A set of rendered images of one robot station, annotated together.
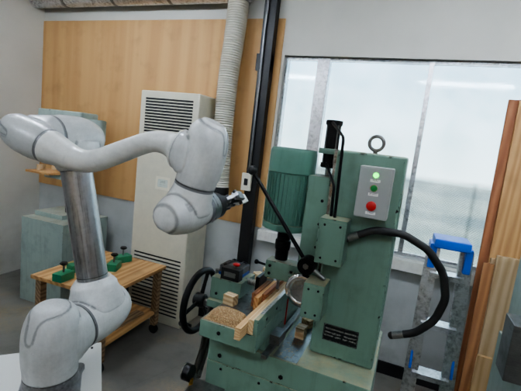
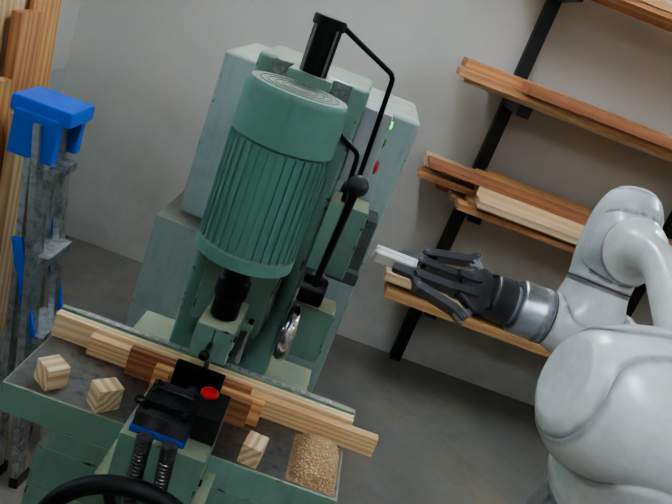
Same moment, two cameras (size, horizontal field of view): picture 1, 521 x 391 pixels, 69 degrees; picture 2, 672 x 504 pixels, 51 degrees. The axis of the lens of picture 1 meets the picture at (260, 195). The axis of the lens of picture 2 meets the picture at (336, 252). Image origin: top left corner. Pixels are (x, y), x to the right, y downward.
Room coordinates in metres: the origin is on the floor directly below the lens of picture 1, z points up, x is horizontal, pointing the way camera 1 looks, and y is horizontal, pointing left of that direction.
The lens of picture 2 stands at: (1.76, 0.99, 1.67)
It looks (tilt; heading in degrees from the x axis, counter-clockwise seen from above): 20 degrees down; 246
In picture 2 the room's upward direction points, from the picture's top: 21 degrees clockwise
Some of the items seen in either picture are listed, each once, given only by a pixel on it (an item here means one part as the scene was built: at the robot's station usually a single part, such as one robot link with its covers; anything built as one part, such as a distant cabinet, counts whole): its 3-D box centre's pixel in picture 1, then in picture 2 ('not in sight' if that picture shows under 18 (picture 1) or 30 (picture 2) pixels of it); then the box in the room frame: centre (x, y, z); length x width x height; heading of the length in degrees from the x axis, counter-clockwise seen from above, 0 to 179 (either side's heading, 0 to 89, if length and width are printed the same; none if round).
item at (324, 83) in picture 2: (332, 144); (315, 64); (1.38, -0.24, 1.54); 0.08 x 0.08 x 0.17; 68
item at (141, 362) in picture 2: (274, 291); (188, 380); (1.45, -0.10, 0.93); 0.24 x 0.02 x 0.06; 158
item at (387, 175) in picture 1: (374, 192); (366, 144); (1.18, -0.35, 1.40); 0.10 x 0.06 x 0.16; 68
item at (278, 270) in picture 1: (284, 271); (219, 331); (1.42, -0.13, 1.03); 0.14 x 0.07 x 0.09; 68
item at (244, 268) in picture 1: (233, 268); (183, 411); (1.49, 0.08, 0.99); 0.13 x 0.11 x 0.06; 158
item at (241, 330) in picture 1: (270, 302); (233, 395); (1.37, -0.08, 0.92); 0.58 x 0.02 x 0.04; 158
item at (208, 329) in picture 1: (250, 300); (176, 436); (1.47, -0.01, 0.87); 0.61 x 0.30 x 0.06; 158
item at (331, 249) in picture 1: (332, 240); (339, 234); (1.21, -0.25, 1.23); 0.09 x 0.08 x 0.15; 68
